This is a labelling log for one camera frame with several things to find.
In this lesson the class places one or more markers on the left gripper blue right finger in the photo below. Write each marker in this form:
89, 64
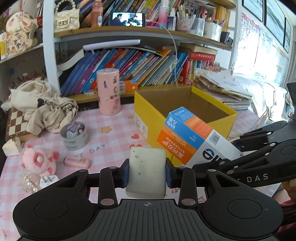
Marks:
183, 178

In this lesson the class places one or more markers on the white desk lamp bar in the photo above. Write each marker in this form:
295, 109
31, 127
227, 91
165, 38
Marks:
110, 44

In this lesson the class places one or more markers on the pearl flower hair accessory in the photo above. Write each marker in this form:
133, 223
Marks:
30, 183

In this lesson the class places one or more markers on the yellow cardboard box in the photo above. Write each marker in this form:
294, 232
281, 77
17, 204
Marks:
152, 106

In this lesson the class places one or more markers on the beige crumpled cloth bag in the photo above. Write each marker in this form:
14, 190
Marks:
42, 107

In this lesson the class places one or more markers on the phone showing video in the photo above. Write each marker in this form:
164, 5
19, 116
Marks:
127, 19

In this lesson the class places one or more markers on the alphabet wall poster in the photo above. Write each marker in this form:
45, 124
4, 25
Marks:
258, 55

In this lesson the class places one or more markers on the orange white small box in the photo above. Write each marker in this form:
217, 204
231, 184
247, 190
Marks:
127, 86

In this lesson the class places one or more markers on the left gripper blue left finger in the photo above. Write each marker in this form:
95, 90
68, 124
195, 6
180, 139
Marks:
111, 178

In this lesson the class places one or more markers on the white power adapter plug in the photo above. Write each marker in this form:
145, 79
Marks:
48, 180

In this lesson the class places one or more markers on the row of colourful books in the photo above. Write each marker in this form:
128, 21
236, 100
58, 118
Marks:
138, 64

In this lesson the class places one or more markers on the pink cylindrical canister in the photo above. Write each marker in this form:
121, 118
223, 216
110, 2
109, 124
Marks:
108, 89

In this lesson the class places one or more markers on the pink plush pig toy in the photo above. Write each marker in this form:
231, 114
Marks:
40, 161

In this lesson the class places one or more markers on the decorative cartoon plaque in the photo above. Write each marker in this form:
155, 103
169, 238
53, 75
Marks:
19, 34

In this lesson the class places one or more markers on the grey tape roll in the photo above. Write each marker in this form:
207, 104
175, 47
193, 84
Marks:
76, 143

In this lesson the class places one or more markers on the orange blue toothpaste box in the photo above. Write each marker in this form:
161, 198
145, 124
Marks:
191, 141

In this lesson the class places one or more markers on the white wooden bookshelf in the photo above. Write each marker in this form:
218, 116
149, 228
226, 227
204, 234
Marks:
44, 57

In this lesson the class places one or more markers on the white stone-like block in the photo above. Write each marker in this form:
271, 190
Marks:
147, 173

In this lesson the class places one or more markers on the brown checkered chess board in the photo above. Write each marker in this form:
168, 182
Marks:
16, 126

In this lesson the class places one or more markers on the cream pearl handbag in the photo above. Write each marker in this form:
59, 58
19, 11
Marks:
67, 19

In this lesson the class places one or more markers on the stack of papers and booklets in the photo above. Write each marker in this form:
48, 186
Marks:
223, 86

